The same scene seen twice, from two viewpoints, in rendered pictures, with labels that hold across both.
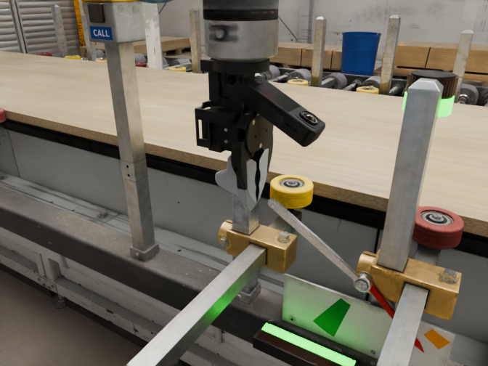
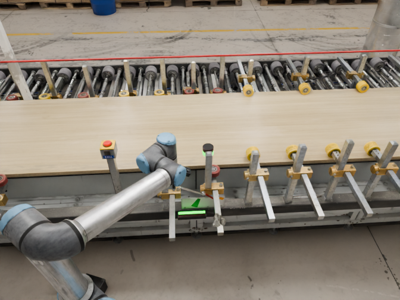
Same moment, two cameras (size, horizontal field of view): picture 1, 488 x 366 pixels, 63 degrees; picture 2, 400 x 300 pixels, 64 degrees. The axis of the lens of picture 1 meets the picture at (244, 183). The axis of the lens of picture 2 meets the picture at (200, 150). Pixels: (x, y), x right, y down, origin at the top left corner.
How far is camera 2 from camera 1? 1.27 m
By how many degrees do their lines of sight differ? 33
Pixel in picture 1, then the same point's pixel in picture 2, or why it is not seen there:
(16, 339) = (32, 271)
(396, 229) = (208, 180)
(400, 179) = (207, 171)
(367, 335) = (206, 203)
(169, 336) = (172, 228)
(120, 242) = not seen: hidden behind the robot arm
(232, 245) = (163, 197)
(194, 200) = (124, 180)
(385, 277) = (208, 190)
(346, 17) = not seen: outside the picture
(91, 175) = (63, 184)
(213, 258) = not seen: hidden behind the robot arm
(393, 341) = (216, 206)
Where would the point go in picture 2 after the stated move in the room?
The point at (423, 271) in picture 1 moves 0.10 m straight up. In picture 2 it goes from (215, 185) to (215, 173)
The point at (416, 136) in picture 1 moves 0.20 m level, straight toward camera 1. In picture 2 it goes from (209, 163) to (217, 191)
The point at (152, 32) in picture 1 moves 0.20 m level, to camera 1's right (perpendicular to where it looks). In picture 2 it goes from (22, 81) to (49, 73)
